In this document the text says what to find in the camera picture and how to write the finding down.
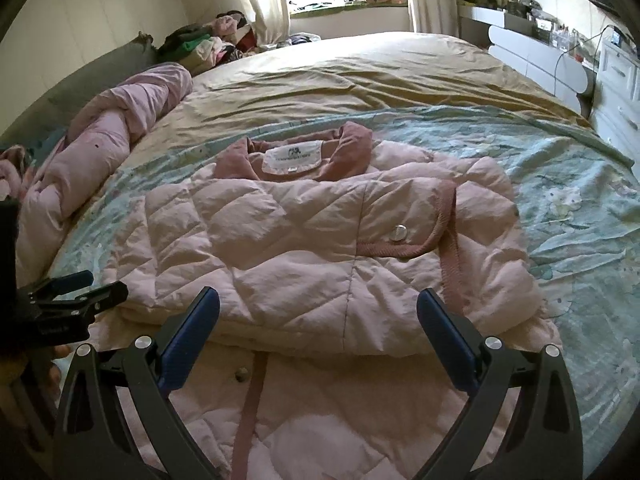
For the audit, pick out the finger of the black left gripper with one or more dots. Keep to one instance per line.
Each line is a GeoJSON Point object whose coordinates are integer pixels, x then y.
{"type": "Point", "coordinates": [69, 319]}
{"type": "Point", "coordinates": [50, 288]}

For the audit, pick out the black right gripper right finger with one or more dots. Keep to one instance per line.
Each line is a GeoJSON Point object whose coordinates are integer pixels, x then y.
{"type": "Point", "coordinates": [544, 436]}

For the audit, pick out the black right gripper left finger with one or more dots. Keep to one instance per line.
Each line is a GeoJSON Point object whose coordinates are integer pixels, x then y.
{"type": "Point", "coordinates": [92, 439]}

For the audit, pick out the pink quilted puffer jacket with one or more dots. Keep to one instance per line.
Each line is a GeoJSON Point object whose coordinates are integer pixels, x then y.
{"type": "Point", "coordinates": [318, 247]}

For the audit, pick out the pile of clothes on bed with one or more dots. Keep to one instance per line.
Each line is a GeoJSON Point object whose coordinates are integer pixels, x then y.
{"type": "Point", "coordinates": [202, 47]}

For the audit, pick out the rolled pink duvet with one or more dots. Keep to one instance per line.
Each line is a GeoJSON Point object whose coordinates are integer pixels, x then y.
{"type": "Point", "coordinates": [97, 141]}

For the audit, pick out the grey headboard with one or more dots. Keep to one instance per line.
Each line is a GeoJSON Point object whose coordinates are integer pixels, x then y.
{"type": "Point", "coordinates": [44, 122]}

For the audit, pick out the green cartoon print blanket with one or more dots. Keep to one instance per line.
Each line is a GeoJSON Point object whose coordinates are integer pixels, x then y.
{"type": "Point", "coordinates": [579, 207]}

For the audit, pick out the white dresser with drawers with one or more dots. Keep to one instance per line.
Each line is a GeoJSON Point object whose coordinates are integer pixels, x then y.
{"type": "Point", "coordinates": [615, 113]}

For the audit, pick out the tan bed sheet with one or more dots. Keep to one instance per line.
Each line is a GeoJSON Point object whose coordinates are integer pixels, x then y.
{"type": "Point", "coordinates": [345, 76]}

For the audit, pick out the white low cabinet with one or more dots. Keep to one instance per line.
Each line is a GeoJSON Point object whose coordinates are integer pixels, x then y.
{"type": "Point", "coordinates": [511, 40]}

